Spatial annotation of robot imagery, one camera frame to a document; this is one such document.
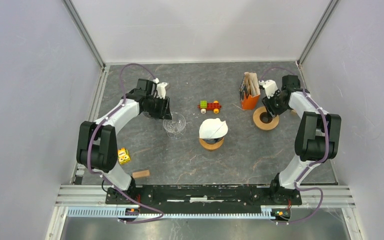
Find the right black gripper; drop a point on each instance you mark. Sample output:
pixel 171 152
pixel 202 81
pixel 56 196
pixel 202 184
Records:
pixel 268 103

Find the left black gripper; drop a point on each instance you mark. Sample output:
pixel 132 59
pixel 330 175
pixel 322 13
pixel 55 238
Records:
pixel 164 111

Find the wooden ring stand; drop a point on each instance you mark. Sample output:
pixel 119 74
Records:
pixel 211 146
pixel 263 120

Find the clear plastic dripper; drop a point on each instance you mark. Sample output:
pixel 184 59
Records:
pixel 175 127

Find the orange coffee filter box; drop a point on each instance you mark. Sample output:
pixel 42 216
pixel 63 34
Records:
pixel 249 91

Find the white paper coffee filter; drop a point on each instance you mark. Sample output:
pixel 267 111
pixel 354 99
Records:
pixel 213 128

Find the blue plastic dripper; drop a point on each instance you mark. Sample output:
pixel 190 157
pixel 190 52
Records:
pixel 212 141

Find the smoky grey dripper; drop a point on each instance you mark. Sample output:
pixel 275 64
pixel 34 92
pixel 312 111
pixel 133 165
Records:
pixel 147 115

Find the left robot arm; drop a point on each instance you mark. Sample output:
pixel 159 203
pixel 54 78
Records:
pixel 97 147

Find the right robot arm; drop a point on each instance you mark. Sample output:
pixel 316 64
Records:
pixel 317 138

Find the small wooden cube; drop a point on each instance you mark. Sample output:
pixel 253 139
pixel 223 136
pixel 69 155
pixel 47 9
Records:
pixel 293 112

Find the toy brick car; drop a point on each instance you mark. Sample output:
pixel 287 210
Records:
pixel 205 106

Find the yellow juice carton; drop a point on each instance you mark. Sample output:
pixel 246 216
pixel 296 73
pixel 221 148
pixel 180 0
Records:
pixel 123 156

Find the small wooden block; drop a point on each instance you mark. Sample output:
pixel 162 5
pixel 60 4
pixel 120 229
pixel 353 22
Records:
pixel 141 174

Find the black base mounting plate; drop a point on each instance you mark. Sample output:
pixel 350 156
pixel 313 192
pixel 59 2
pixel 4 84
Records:
pixel 211 199

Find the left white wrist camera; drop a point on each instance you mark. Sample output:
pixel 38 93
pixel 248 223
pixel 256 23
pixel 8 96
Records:
pixel 161 88

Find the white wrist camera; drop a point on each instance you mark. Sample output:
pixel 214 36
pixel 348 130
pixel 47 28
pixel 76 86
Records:
pixel 161 88
pixel 269 86

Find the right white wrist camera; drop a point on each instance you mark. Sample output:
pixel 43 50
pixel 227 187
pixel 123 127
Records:
pixel 269 86

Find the white slotted cable duct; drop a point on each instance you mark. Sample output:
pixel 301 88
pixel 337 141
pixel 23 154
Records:
pixel 132 212

